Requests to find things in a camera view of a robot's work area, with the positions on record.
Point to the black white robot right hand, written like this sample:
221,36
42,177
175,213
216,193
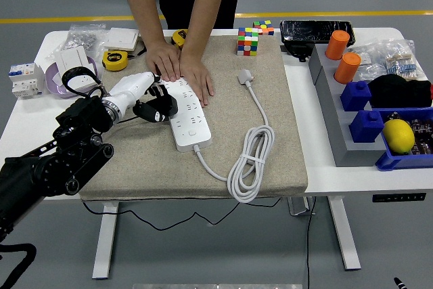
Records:
400,284

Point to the person's right hand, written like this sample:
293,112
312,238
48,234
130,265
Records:
165,60

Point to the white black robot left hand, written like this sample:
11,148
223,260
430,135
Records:
133,87

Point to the person's left hand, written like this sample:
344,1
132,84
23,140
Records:
198,76

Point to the black power adapter plug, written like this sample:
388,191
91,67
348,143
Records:
170,104

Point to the white power strip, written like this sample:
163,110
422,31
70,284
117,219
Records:
193,133

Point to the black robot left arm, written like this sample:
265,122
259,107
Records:
78,116

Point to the person's left forearm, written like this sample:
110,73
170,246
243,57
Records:
206,11

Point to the person's right forearm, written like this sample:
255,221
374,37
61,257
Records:
143,4

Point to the beige fabric mat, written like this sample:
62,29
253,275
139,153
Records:
220,116

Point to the large colourful puzzle cube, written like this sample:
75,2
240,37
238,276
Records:
248,43

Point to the white table leg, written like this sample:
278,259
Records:
346,241
103,251

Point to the clear bag of screws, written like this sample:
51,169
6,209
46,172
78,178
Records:
83,37

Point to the purple bowl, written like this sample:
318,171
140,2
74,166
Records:
52,82

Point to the small colourful puzzle cube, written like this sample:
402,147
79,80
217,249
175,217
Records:
265,26

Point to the black table control panel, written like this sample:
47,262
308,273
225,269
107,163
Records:
399,197

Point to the white circuit breaker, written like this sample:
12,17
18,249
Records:
23,81

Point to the blue plastic bin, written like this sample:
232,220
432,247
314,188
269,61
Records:
392,162

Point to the black plastic tray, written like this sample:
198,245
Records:
311,30

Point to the orange cylinder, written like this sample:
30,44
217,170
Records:
347,69
337,45

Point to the grey stepped block holder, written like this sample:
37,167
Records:
333,123

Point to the yellow lemon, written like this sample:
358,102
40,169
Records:
399,136

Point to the blue plastic block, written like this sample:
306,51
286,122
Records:
355,96
365,128

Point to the clear plastic parts bag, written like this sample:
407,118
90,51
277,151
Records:
368,65

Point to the black cloth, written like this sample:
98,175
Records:
395,91

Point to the clear bag of resistors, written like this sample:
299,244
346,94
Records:
402,62

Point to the white wall switch plate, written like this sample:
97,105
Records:
120,38

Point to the white wall socket outlet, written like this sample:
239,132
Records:
81,84

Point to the white double rocker switch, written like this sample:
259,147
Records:
72,59

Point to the grey metal bracket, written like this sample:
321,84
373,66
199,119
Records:
299,207

